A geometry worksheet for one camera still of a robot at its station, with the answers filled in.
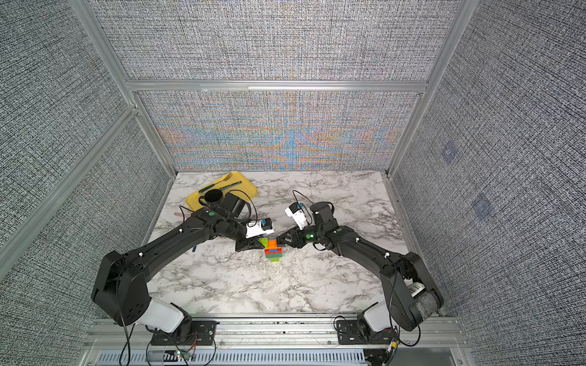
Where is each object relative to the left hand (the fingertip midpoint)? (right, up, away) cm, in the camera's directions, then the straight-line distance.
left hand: (264, 238), depth 82 cm
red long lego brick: (+3, -5, 0) cm, 6 cm away
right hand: (+7, +2, 0) cm, 7 cm away
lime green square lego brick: (+3, -10, +9) cm, 14 cm away
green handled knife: (-21, +20, +32) cm, 43 cm away
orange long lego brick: (+3, -2, 0) cm, 4 cm away
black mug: (-24, +14, +17) cm, 33 cm away
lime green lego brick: (+1, -1, -2) cm, 2 cm away
